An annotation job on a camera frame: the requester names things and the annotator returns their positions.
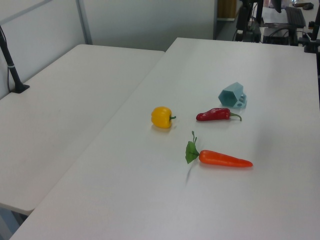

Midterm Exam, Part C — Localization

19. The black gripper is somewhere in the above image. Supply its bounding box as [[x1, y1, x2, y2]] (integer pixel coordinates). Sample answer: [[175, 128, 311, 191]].
[[235, 0, 251, 42]]

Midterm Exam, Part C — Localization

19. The light blue hexagonal mug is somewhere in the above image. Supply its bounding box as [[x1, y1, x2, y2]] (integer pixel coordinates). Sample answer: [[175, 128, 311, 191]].
[[218, 81, 248, 110]]

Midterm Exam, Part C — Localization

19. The black equipment stand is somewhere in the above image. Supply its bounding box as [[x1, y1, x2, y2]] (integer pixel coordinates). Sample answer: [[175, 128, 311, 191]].
[[246, 0, 264, 44]]

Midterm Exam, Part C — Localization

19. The wooden cabinet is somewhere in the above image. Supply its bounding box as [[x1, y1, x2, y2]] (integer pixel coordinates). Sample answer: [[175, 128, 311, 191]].
[[216, 0, 237, 21]]

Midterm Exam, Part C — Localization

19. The black electronics box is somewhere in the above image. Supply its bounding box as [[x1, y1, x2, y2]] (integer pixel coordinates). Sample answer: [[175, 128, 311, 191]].
[[262, 27, 299, 46]]

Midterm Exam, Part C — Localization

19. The black keyboard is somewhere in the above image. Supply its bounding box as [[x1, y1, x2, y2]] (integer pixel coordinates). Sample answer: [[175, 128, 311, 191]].
[[284, 6, 307, 28]]

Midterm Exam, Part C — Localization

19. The black clamp stand orange knob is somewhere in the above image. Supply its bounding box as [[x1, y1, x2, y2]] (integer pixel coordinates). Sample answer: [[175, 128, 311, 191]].
[[297, 19, 320, 54]]

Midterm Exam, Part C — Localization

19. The red chili pepper toy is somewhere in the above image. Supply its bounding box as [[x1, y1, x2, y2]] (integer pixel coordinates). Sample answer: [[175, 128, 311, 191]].
[[195, 107, 243, 123]]

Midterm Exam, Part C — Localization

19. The yellow bell pepper toy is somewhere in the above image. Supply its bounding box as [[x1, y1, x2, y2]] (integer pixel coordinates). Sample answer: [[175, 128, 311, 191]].
[[150, 106, 177, 129]]

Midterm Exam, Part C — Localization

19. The orange carrot toy with leaves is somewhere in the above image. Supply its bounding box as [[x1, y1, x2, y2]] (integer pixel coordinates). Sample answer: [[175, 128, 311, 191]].
[[185, 130, 254, 169]]

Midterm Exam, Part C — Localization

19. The grey metal partition frame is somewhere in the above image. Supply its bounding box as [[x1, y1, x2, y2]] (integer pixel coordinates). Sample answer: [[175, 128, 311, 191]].
[[0, 0, 93, 46]]

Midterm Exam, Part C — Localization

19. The black camera pole with base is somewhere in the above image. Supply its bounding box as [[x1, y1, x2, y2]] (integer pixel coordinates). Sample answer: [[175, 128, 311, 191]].
[[0, 24, 30, 94]]

